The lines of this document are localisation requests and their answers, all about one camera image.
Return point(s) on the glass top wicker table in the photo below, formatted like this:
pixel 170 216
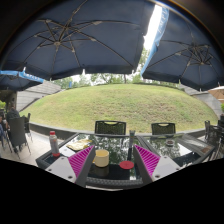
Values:
pixel 110 177

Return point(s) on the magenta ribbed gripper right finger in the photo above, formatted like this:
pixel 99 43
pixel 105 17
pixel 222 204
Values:
pixel 153 167

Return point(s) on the large navy patio umbrella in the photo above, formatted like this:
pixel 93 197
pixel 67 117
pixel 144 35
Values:
pixel 72 37

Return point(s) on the clear bottle with red cap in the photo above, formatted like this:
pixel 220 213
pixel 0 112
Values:
pixel 54 144

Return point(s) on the black wicker chair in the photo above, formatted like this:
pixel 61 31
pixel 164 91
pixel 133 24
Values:
pixel 163 128
pixel 110 127

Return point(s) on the small ashtray bowl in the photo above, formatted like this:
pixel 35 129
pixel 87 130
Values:
pixel 170 143

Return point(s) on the black wicker chair left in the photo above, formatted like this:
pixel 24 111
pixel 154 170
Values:
pixel 110 127

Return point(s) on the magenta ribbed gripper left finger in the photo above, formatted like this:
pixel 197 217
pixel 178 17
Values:
pixel 74 168

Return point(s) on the umbrella pole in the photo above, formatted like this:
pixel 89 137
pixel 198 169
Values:
pixel 131 139

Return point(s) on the dark chair far right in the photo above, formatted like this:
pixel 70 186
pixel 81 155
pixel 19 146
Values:
pixel 214 135

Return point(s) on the yellow paper on table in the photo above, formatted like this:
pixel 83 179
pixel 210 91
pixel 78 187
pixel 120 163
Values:
pixel 79 145

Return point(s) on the navy patio umbrella right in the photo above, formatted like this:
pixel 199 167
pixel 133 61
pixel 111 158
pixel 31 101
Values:
pixel 182 53

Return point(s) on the red round lid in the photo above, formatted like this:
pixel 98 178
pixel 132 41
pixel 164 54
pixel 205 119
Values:
pixel 126 165

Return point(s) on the black wicker chair right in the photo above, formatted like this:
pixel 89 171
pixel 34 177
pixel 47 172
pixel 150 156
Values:
pixel 163 128

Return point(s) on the seated person far left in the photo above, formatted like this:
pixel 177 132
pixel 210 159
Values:
pixel 12 113

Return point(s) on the dark chair far left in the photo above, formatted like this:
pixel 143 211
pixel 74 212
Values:
pixel 17 131

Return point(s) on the navy patio umbrella left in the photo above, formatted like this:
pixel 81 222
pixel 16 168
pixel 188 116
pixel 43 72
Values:
pixel 18 81

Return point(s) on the cream yellow cup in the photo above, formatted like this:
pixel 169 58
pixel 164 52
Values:
pixel 101 158

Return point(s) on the dark chair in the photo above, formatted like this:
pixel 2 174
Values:
pixel 214 135
pixel 17 131

